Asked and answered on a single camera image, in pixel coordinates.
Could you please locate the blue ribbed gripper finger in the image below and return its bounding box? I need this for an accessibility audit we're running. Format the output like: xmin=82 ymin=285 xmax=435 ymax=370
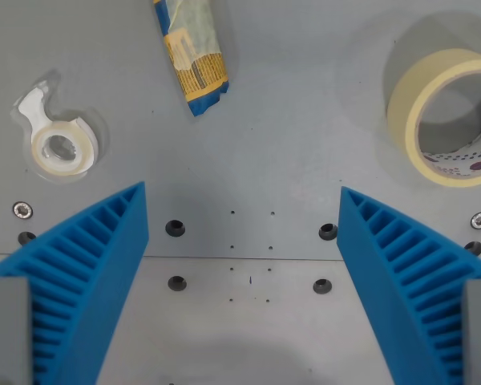
xmin=336 ymin=185 xmax=481 ymax=385
xmin=0 ymin=180 xmax=150 ymax=385

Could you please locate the beige masking tape roll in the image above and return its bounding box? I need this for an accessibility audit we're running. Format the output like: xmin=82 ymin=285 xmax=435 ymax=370
xmin=386 ymin=48 xmax=481 ymax=188

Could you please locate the clear tape dispenser roll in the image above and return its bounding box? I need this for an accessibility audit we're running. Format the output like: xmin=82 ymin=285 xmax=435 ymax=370
xmin=9 ymin=70 xmax=105 ymax=182

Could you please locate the blue and yellow snack bag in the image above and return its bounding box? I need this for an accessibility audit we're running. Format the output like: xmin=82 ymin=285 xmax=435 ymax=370
xmin=151 ymin=0 xmax=230 ymax=118

